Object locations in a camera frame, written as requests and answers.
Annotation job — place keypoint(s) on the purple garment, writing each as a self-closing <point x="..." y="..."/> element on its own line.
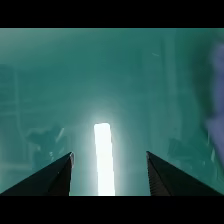
<point x="216" y="100"/>

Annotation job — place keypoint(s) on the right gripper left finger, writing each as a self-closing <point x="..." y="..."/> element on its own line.
<point x="50" y="178"/>

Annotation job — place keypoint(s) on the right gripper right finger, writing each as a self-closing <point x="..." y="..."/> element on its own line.
<point x="170" y="180"/>

